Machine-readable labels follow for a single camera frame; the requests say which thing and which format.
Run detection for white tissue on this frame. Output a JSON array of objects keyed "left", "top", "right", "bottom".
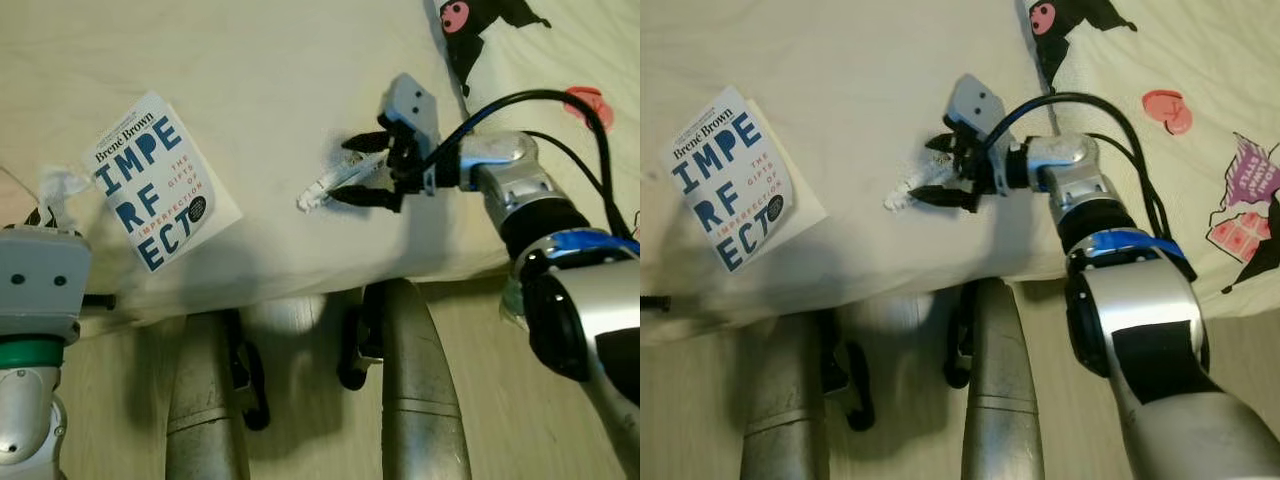
[{"left": 38, "top": 168, "right": 93, "bottom": 226}]

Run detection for white toothpaste tube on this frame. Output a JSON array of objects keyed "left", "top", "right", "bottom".
[
  {"left": 884, "top": 165, "right": 966, "bottom": 213},
  {"left": 297, "top": 155, "right": 386, "bottom": 213}
]

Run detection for cream cartoon print duvet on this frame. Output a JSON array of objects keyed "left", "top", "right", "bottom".
[
  {"left": 1020, "top": 0, "right": 1280, "bottom": 296},
  {"left": 425, "top": 0, "right": 641, "bottom": 241}
]

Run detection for white book blue letters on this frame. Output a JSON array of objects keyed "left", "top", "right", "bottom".
[
  {"left": 83, "top": 90, "right": 243, "bottom": 273},
  {"left": 670, "top": 85, "right": 829, "bottom": 273}
]

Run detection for cream sheeted mattress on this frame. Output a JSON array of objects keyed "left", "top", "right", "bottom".
[
  {"left": 0, "top": 0, "right": 641, "bottom": 331},
  {"left": 640, "top": 0, "right": 1280, "bottom": 346}
]

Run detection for grey left robot leg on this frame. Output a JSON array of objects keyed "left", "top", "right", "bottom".
[
  {"left": 740, "top": 315, "right": 877, "bottom": 480},
  {"left": 165, "top": 310, "right": 273, "bottom": 480}
]

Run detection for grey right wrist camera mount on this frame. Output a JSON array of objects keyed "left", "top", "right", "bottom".
[
  {"left": 383, "top": 73, "right": 441, "bottom": 166},
  {"left": 945, "top": 73, "right": 1006, "bottom": 161}
]

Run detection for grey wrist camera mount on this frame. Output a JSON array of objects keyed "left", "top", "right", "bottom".
[
  {"left": 945, "top": 73, "right": 1006, "bottom": 161},
  {"left": 0, "top": 225, "right": 93, "bottom": 346},
  {"left": 383, "top": 73, "right": 441, "bottom": 166}
]

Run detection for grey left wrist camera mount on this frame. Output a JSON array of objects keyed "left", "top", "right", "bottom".
[{"left": 0, "top": 225, "right": 93, "bottom": 346}]

